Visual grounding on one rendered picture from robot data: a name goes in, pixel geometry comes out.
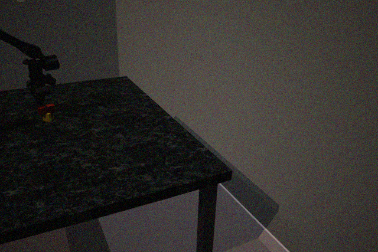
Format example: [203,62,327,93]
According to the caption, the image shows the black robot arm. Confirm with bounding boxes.
[0,30,60,86]

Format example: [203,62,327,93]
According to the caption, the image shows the yellow cube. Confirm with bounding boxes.
[41,112,54,122]

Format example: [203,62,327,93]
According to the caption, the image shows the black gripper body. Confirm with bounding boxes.
[26,72,51,97]

